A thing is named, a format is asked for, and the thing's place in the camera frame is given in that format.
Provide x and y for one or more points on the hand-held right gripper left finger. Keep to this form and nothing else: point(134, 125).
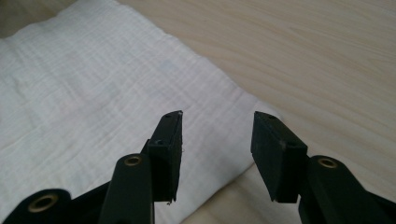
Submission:
point(166, 149)

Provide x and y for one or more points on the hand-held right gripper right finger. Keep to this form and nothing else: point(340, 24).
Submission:
point(274, 158)

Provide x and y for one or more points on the white printed cloth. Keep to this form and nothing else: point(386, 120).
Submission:
point(77, 93)

